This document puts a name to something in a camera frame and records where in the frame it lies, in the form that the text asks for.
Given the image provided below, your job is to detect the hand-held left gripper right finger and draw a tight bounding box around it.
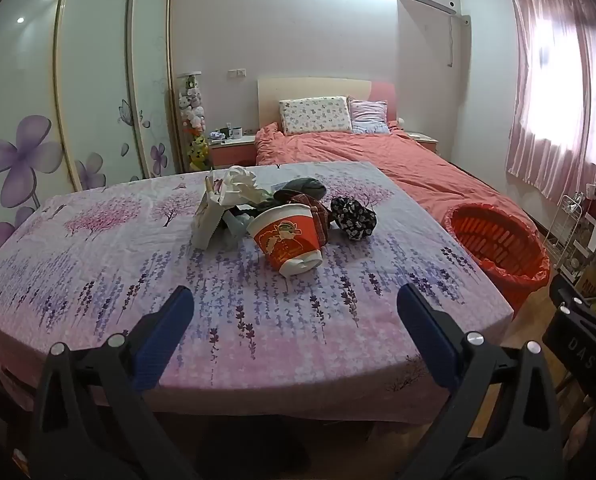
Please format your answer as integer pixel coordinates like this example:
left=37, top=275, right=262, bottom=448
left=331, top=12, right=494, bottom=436
left=397, top=282, right=566, bottom=480

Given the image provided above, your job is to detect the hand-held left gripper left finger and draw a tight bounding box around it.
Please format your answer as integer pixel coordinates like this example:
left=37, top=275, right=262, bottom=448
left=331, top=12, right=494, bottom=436
left=28, top=285, right=204, bottom=480

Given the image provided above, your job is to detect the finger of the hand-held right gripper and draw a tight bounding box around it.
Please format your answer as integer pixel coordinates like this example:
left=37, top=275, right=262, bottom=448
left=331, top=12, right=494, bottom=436
left=549, top=274, right=596, bottom=336

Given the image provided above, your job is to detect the red plastic waste basket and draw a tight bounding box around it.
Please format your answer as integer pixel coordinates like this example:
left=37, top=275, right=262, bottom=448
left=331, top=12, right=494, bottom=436
left=442, top=203, right=551, bottom=321

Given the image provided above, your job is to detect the white paper bag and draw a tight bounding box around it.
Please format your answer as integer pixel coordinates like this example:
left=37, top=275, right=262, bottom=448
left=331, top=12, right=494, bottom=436
left=193, top=176, right=229, bottom=251

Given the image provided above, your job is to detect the black white patterned cloth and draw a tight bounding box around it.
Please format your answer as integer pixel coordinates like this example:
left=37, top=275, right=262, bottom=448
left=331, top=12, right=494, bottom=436
left=329, top=195, right=379, bottom=243

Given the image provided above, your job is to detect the red instant noodle cup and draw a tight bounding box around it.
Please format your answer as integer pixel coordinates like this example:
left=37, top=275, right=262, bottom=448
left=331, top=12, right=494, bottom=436
left=246, top=203, right=325, bottom=278

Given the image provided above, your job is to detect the red plaid cloth pouch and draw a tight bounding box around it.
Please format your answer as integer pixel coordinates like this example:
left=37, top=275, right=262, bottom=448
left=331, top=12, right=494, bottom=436
left=290, top=194, right=334, bottom=246

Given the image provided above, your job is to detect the white plastic bag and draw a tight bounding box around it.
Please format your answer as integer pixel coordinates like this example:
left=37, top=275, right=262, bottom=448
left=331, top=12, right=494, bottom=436
left=218, top=165, right=259, bottom=206

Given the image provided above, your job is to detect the cardboard box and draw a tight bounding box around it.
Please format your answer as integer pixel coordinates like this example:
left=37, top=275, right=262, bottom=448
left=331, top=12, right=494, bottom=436
left=575, top=255, right=596, bottom=302

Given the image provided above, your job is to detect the red plastic bag liner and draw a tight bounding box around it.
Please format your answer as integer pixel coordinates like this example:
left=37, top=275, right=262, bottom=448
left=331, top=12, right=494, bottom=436
left=442, top=203, right=551, bottom=321

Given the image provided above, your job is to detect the floral print tablecloth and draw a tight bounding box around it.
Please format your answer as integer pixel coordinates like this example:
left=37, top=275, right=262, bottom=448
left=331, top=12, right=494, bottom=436
left=0, top=161, right=514, bottom=426

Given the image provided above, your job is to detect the light blue sock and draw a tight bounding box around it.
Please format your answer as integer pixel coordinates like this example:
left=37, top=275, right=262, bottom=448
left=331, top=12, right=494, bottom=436
left=223, top=207, right=254, bottom=243

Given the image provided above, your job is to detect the bed with salmon duvet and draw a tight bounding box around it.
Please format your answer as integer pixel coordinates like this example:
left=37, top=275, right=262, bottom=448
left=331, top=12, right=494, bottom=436
left=254, top=121, right=541, bottom=241

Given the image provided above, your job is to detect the pink bedside nightstand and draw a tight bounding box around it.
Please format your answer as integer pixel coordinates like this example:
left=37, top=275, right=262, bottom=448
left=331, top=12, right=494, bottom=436
left=207, top=135, right=258, bottom=170

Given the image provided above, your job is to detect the dark green cloth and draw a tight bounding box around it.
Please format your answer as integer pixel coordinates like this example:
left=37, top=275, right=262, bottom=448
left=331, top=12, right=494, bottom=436
left=273, top=177, right=327, bottom=206

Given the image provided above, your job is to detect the beige bedside nightstand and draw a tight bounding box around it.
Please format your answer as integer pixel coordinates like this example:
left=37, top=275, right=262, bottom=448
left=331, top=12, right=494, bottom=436
left=407, top=131, right=440, bottom=157

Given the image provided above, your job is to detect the stack of plush toys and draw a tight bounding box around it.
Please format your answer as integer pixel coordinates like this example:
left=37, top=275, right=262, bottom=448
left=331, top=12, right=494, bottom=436
left=178, top=74, right=214, bottom=172

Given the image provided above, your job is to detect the pink curtain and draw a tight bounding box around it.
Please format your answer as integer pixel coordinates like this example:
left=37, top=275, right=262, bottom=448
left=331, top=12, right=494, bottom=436
left=505, top=0, right=596, bottom=201

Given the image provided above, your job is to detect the pink striped pillow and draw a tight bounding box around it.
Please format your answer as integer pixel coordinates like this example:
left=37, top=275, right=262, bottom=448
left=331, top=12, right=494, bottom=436
left=348, top=100, right=391, bottom=135

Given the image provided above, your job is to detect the floral print pillow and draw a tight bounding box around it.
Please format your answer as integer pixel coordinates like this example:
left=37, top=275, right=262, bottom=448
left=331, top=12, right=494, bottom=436
left=279, top=96, right=354, bottom=136

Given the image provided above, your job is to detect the wardrobe with flower print doors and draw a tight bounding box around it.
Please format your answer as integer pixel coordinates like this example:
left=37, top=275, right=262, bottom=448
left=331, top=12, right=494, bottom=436
left=0, top=0, right=184, bottom=256

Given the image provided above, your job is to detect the beige and pink headboard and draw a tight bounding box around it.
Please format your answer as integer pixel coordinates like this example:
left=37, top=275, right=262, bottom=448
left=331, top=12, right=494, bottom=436
left=257, top=77, right=398, bottom=131

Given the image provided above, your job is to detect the white air conditioner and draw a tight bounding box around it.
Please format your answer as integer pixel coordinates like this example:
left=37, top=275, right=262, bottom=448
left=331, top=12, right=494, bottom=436
left=402, top=0, right=458, bottom=15

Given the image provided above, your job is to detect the white wire rack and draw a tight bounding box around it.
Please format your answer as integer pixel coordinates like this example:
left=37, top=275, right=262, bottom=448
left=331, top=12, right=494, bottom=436
left=543, top=192, right=596, bottom=281

